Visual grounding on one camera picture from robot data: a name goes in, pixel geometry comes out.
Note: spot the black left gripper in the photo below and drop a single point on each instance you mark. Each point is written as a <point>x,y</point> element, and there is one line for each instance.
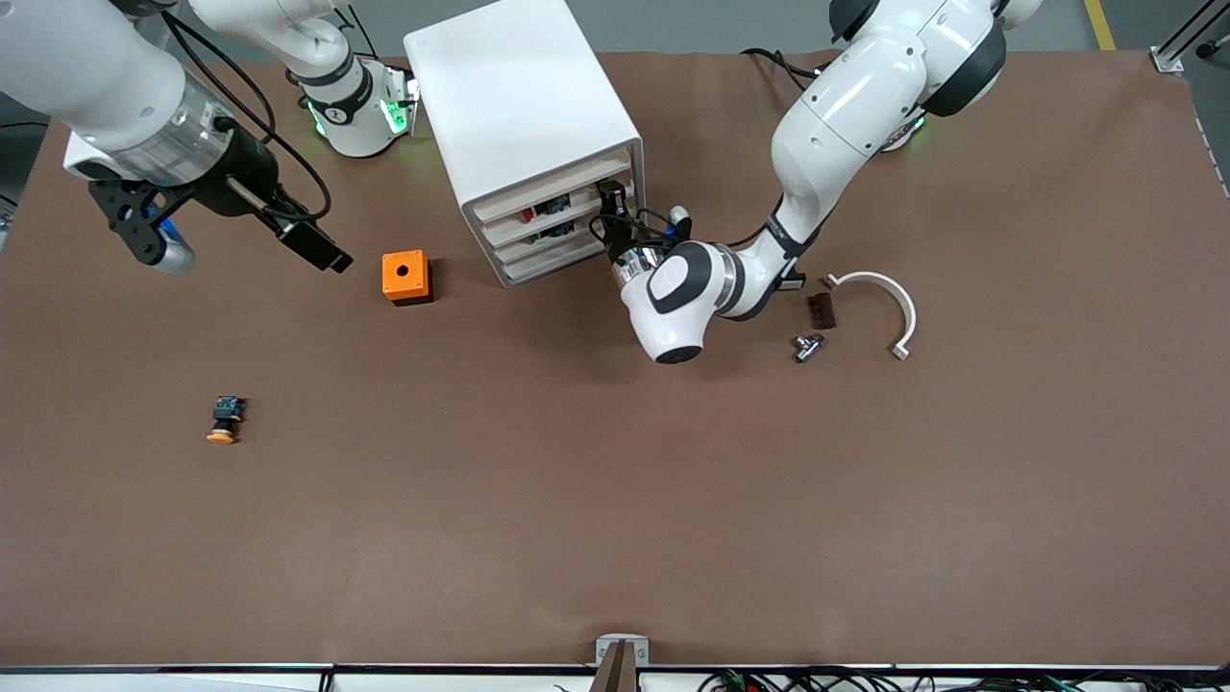
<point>620,237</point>

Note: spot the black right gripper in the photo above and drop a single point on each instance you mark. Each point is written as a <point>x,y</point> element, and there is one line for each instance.
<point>244,180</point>

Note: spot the white plastic drawer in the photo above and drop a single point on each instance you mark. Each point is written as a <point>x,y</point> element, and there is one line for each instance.
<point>577,183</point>
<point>577,246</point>
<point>577,204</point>
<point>577,225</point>

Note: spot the red cap push button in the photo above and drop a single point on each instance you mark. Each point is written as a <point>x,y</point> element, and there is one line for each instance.
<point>553,205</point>

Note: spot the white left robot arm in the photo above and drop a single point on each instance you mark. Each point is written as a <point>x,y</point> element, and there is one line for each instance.
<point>846,115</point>

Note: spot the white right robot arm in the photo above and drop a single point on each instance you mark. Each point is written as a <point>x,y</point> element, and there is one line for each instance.
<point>96,86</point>

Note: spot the black blue push button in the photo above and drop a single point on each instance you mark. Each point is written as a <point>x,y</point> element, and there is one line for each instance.
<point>555,230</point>

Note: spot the white drawer cabinet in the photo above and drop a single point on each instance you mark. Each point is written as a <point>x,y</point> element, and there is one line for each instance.
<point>509,96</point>

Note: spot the yellow cap push button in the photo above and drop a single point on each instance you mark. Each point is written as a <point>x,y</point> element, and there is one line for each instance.
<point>226,415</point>

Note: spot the orange box with hole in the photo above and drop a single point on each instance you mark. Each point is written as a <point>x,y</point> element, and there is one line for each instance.
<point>404,274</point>

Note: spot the brown terminal block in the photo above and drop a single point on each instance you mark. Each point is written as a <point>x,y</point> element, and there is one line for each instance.
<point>823,311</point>

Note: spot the small silver metal connector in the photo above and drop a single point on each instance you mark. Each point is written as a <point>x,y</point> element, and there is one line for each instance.
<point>807,349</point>

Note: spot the brown table cover sheet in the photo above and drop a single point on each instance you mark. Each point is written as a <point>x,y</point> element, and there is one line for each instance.
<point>615,481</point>

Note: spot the white curved pipe clamp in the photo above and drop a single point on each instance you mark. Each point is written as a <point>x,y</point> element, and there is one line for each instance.
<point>908,312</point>

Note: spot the black switch white face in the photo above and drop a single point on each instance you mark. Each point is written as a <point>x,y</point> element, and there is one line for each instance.
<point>796,283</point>

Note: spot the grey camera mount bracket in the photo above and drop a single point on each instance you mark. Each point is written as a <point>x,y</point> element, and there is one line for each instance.
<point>622,668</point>

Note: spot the aluminium frame profile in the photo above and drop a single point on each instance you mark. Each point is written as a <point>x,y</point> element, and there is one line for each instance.
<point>1177,53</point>

